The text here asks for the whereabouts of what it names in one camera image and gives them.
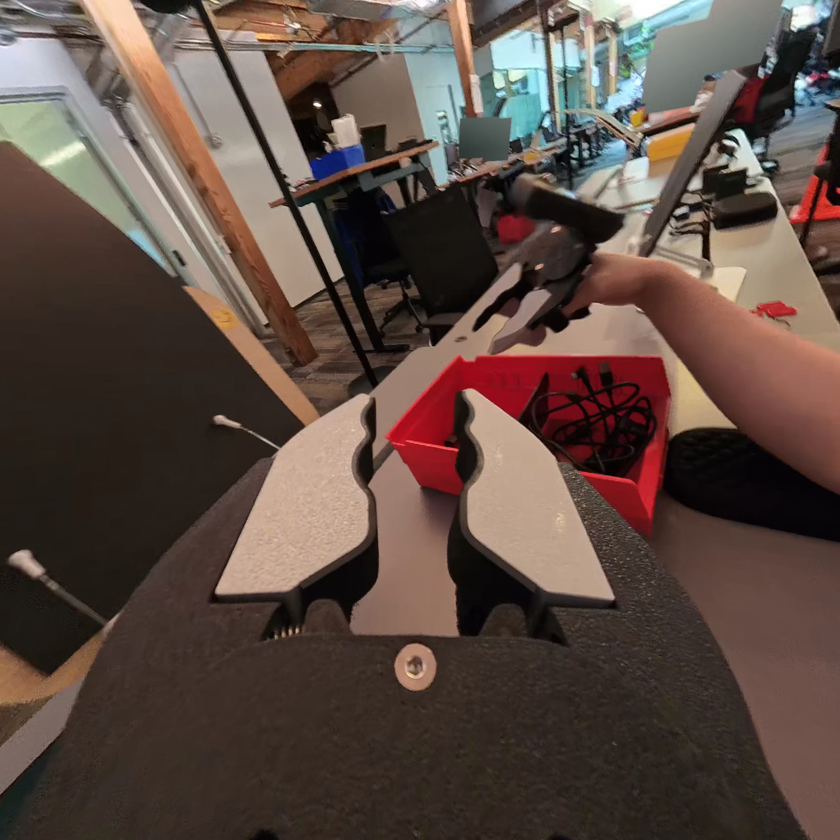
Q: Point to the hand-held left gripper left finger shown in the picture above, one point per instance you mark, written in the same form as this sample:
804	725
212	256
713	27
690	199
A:
302	512

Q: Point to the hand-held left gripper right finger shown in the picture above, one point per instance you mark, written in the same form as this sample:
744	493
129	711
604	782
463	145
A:
525	518

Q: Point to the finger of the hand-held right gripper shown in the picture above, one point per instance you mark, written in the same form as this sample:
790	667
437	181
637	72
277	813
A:
502	292
522	321

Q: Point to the red plastic bin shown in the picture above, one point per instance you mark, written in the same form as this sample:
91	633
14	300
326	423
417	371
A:
610	499

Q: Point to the person's right forearm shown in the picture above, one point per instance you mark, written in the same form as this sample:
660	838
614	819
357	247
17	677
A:
754	367

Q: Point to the person's right hand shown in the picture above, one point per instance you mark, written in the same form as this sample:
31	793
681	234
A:
617	282

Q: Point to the small red bin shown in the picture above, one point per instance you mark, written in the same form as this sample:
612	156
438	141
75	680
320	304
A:
515	229

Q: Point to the black office chair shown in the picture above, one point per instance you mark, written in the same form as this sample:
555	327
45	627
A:
446	249

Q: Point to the grey divider plate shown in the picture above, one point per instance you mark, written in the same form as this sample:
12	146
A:
535	397

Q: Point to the chair with blue jacket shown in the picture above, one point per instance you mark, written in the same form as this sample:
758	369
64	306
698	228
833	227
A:
367	249

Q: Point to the yellow plastic bin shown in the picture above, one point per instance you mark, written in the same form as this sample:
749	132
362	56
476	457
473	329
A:
670	143

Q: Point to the black tilted panel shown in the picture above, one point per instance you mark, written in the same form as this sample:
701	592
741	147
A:
695	157

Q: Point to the white panel stand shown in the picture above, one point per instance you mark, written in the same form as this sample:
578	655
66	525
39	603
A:
728	282

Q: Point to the black box device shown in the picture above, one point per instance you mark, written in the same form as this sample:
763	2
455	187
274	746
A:
725	184

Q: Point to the wooden standing desk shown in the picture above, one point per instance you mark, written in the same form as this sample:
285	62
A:
354	172

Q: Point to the black laptop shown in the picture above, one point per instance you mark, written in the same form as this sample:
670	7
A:
373	141

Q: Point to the yellow smiley sticker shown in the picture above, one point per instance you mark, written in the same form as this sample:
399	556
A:
224	319

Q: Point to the blue plastic bin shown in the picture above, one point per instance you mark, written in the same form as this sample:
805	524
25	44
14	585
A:
338	164

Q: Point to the red tags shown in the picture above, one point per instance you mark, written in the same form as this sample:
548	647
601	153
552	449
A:
775	310

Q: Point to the black backdrop board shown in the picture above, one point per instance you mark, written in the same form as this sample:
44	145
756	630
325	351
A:
98	394

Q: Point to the orange traffic cone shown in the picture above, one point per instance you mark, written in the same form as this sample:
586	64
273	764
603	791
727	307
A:
807	203

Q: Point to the office chair with red back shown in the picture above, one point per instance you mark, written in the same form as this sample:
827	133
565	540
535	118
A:
781	85

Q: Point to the black floor lamp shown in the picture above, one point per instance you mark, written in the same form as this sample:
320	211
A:
167	4

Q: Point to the wooden post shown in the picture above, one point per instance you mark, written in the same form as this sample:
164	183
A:
463	59
197	170

